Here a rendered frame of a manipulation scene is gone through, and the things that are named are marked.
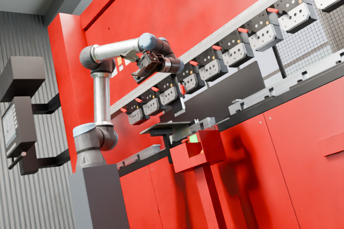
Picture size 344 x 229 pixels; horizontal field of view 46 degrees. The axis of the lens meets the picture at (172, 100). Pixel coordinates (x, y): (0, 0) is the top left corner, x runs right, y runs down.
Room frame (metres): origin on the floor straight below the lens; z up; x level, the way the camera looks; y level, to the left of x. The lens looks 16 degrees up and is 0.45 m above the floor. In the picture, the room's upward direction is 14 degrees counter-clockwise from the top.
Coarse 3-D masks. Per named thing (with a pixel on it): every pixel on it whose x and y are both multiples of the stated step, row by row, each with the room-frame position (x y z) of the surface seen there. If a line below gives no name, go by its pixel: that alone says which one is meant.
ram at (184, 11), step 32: (128, 0) 2.64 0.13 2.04; (160, 0) 2.41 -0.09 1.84; (192, 0) 2.21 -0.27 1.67; (224, 0) 2.05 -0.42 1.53; (256, 0) 1.91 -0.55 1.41; (96, 32) 3.01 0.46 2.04; (128, 32) 2.71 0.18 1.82; (160, 32) 2.47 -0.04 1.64; (192, 32) 2.26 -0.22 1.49; (224, 32) 2.10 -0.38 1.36; (128, 64) 2.77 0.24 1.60
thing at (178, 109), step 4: (176, 100) 2.52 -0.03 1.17; (180, 100) 2.50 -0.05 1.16; (172, 104) 2.56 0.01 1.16; (176, 104) 2.53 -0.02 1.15; (180, 104) 2.50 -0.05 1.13; (172, 108) 2.56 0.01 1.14; (176, 108) 2.54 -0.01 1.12; (180, 108) 2.51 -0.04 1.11; (184, 108) 2.50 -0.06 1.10; (176, 112) 2.55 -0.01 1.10; (180, 112) 2.53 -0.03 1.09; (176, 116) 2.56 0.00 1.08
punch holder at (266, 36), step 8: (256, 16) 1.93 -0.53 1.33; (264, 16) 1.90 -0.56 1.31; (272, 16) 1.91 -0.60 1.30; (248, 24) 1.98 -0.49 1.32; (256, 24) 1.94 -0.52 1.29; (264, 24) 1.91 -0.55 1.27; (272, 24) 1.90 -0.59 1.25; (256, 32) 1.95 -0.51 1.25; (264, 32) 1.92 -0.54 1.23; (272, 32) 1.88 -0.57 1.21; (280, 32) 1.93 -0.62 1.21; (256, 40) 1.96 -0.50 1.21; (264, 40) 1.93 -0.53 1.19; (272, 40) 1.91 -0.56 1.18; (280, 40) 1.94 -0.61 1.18; (256, 48) 1.97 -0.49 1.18; (264, 48) 1.99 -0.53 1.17
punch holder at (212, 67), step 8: (208, 48) 2.20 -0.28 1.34; (200, 56) 2.26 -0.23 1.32; (208, 56) 2.21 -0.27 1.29; (216, 56) 2.18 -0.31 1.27; (208, 64) 2.22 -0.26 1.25; (216, 64) 2.18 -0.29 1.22; (224, 64) 2.22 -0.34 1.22; (200, 72) 2.28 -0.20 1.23; (208, 72) 2.23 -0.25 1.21; (216, 72) 2.19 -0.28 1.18; (224, 72) 2.21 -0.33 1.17; (208, 80) 2.29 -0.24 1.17
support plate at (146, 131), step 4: (156, 124) 2.29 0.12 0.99; (160, 124) 2.30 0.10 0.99; (164, 124) 2.32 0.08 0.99; (168, 124) 2.35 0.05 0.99; (172, 124) 2.37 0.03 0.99; (176, 124) 2.40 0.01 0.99; (180, 124) 2.43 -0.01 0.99; (184, 124) 2.46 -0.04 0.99; (148, 128) 2.34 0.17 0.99; (152, 128) 2.35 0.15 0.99; (172, 128) 2.48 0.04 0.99; (176, 128) 2.51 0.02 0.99; (140, 132) 2.41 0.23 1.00; (144, 132) 2.40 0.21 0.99; (148, 132) 2.43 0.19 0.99
